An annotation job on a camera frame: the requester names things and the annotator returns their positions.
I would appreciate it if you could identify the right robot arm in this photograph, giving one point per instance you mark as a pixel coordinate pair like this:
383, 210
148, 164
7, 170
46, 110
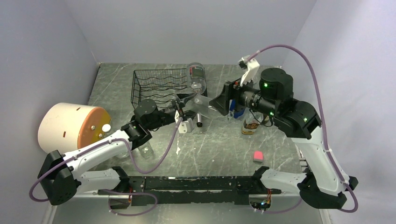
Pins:
324, 184

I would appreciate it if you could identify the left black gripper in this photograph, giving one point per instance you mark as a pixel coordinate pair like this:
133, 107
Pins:
183, 98

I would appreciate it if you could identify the clear slim bottle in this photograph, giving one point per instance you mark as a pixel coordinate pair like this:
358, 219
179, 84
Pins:
146, 151
200, 104

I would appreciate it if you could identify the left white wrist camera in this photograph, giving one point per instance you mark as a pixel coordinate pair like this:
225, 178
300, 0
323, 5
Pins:
184, 126

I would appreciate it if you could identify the clear bottle black cap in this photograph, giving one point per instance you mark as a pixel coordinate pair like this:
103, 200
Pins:
250, 122

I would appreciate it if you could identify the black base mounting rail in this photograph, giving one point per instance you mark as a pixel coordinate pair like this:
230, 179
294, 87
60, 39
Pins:
197, 189

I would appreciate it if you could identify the black wire wine rack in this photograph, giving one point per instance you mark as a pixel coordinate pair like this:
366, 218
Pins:
160, 85

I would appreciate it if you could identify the small pink block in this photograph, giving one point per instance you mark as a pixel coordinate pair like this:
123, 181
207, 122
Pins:
258, 157

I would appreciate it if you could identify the round clear bottle white cap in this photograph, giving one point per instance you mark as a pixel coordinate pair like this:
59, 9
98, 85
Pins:
107, 128

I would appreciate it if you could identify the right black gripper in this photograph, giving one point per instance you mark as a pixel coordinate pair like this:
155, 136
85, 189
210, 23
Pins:
230, 90

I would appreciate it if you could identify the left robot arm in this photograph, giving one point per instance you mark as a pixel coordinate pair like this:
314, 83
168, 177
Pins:
64, 175

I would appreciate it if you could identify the tall blue square bottle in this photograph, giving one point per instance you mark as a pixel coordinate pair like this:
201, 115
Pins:
235, 110

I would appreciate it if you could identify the clear round labelled bottle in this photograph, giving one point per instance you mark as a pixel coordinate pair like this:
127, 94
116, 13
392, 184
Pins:
196, 80

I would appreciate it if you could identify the white orange cylinder drum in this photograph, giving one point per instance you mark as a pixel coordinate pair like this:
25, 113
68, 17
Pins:
67, 127

